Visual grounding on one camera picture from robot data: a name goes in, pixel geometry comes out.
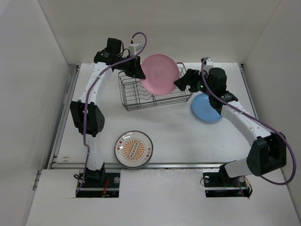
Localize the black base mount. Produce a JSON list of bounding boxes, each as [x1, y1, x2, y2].
[[73, 171, 120, 198], [200, 169, 253, 198]]

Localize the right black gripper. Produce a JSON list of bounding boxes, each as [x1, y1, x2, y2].
[[174, 68, 214, 97]]

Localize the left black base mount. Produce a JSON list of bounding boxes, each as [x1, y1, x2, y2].
[[73, 171, 120, 198]]

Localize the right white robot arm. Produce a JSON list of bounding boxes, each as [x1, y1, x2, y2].
[[174, 68, 287, 186]]

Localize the white plate orange sunburst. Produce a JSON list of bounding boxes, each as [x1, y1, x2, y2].
[[114, 130, 153, 169]]

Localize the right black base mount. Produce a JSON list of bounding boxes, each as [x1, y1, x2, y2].
[[200, 169, 253, 198]]

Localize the right aluminium side rail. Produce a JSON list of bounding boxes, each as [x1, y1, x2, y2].
[[238, 64, 258, 118]]

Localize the grey wire dish rack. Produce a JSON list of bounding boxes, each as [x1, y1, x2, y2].
[[118, 72, 192, 111]]

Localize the left aluminium side rail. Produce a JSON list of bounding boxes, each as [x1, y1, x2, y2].
[[44, 64, 80, 169]]

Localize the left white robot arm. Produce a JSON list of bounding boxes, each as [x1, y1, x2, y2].
[[70, 38, 146, 187]]

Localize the aluminium side rail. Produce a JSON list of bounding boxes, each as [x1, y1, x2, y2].
[[44, 64, 80, 169], [238, 64, 258, 118]]

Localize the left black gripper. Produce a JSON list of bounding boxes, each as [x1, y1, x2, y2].
[[114, 54, 146, 79]]

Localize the front aluminium rail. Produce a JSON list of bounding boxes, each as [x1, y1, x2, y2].
[[46, 162, 225, 170]]

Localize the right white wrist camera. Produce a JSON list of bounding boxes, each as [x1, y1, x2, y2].
[[201, 57, 214, 71]]

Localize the blue plate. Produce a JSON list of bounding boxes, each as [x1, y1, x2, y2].
[[191, 93, 222, 122]]

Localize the pink plate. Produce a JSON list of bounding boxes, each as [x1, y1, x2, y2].
[[141, 54, 180, 96]]

